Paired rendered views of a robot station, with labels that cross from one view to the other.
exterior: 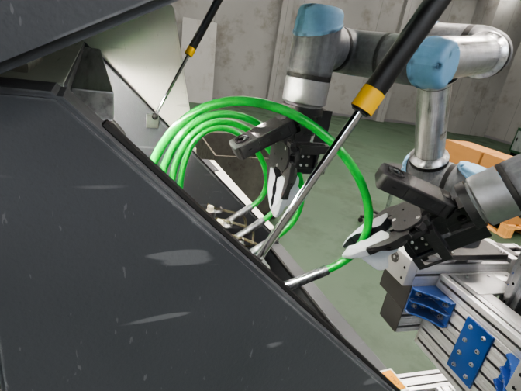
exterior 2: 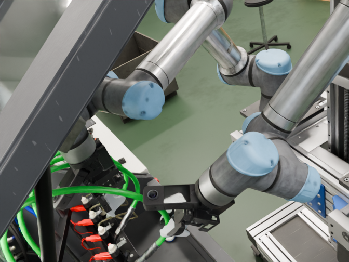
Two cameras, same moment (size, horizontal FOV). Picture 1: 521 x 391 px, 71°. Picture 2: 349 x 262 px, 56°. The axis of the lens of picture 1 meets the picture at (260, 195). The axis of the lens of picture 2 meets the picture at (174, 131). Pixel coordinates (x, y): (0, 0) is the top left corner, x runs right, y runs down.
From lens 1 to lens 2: 0.46 m
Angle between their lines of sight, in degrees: 15
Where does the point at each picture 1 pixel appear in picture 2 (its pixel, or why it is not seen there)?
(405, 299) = not seen: hidden behind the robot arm
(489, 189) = (209, 192)
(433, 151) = (229, 62)
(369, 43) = (97, 99)
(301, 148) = (97, 183)
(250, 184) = not seen: hidden behind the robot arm
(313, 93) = (79, 154)
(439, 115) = (215, 41)
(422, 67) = (134, 115)
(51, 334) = not seen: outside the picture
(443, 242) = (207, 217)
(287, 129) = (80, 177)
